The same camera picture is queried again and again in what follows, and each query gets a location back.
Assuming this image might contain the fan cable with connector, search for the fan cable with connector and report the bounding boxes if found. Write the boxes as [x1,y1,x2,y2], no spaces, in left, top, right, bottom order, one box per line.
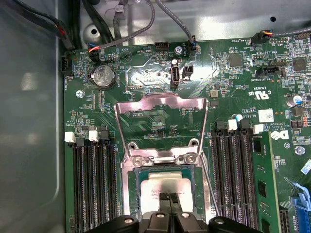
[250,25,311,47]

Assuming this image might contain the black PC case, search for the black PC case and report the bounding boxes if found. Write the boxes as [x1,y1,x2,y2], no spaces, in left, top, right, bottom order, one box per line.
[0,0,311,233]

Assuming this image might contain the grey braided cable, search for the grey braided cable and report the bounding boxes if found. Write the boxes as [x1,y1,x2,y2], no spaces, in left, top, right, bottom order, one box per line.
[87,0,156,63]
[155,0,199,58]

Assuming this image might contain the small silver capacitor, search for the small silver capacitor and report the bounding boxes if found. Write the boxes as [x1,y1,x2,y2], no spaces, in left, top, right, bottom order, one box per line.
[290,94,304,107]

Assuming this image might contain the white barcode label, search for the white barcode label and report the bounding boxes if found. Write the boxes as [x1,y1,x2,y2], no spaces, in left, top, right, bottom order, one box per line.
[258,109,275,123]

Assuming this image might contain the silver coin battery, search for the silver coin battery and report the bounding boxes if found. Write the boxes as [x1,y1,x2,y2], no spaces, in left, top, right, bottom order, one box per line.
[89,65,117,89]

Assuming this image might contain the internal USB port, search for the internal USB port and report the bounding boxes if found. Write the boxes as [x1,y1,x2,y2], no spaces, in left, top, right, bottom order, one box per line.
[170,66,182,87]

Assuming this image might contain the CPU socket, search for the CPU socket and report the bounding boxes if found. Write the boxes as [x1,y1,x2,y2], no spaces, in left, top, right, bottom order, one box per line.
[121,139,209,219]

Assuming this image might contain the black cable bundle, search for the black cable bundle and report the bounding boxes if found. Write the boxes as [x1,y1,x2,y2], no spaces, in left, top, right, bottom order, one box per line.
[18,0,85,53]

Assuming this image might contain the black RAM slot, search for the black RAM slot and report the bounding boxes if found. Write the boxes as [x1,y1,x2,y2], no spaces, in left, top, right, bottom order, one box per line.
[210,121,230,219]
[65,132,85,233]
[99,130,119,219]
[87,130,107,225]
[223,120,242,223]
[235,118,255,228]
[75,138,95,233]

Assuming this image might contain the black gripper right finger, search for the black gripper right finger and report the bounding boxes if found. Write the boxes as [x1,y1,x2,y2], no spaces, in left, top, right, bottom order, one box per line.
[171,193,257,233]

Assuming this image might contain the green RAM stick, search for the green RAM stick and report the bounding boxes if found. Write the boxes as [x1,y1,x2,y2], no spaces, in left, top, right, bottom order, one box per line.
[251,132,279,233]

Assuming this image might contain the green motherboard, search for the green motherboard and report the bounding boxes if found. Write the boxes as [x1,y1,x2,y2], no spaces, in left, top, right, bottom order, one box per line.
[63,37,311,233]

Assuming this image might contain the wire locking lever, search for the wire locking lever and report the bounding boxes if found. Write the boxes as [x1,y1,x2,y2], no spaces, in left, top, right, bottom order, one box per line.
[201,154,221,216]

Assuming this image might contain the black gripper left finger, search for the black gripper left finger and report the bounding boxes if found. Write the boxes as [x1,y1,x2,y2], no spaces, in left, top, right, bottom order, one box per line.
[91,193,173,233]

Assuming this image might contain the metal socket cover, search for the metal socket cover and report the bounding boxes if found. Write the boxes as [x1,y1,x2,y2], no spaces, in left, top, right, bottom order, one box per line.
[114,93,209,162]

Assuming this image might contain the silver topped CPU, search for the silver topped CPU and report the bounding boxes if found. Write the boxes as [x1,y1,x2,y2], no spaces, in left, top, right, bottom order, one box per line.
[135,169,196,216]

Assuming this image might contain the black expansion slot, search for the black expansion slot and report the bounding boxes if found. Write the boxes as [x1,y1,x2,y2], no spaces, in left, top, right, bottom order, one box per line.
[278,209,291,233]

